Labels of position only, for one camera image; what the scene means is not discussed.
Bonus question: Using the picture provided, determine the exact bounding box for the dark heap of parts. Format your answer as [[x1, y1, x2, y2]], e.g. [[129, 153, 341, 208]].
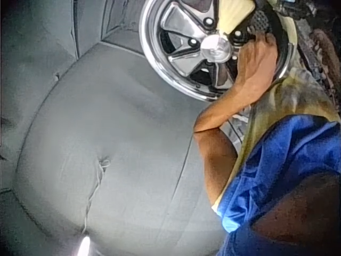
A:
[[278, 0, 341, 107]]

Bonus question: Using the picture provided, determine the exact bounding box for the chrome car wheel rim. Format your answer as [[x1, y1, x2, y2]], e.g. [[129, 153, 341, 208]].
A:
[[139, 0, 299, 103]]

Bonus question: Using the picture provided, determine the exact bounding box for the grey striped cloth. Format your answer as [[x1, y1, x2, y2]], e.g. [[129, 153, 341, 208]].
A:
[[225, 105, 253, 151]]

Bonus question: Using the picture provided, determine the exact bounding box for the person's left hand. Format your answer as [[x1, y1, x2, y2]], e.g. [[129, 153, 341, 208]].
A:
[[233, 32, 280, 105]]

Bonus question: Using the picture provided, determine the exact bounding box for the grey upholstered sofa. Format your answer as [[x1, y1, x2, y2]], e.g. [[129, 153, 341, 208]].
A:
[[0, 0, 251, 256]]

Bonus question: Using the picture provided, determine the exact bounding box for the black perforated pad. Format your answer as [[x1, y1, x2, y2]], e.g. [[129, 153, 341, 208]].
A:
[[249, 10, 270, 33]]

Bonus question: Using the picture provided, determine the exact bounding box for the yellow cloth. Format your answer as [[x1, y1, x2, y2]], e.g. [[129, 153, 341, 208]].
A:
[[213, 0, 341, 214]]

